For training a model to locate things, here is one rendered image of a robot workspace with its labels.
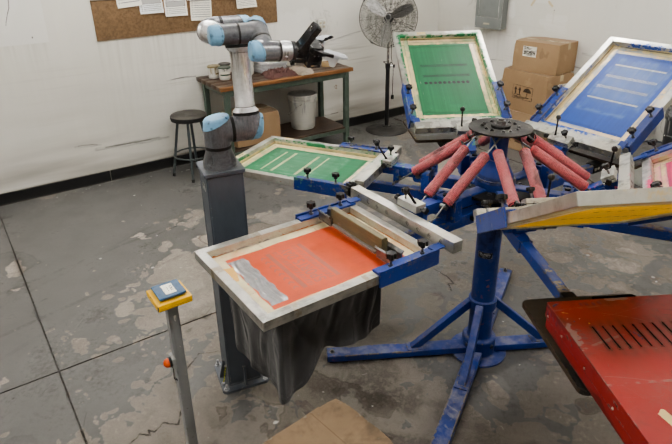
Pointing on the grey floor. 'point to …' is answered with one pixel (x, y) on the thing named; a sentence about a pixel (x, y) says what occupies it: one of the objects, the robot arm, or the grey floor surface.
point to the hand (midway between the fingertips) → (341, 45)
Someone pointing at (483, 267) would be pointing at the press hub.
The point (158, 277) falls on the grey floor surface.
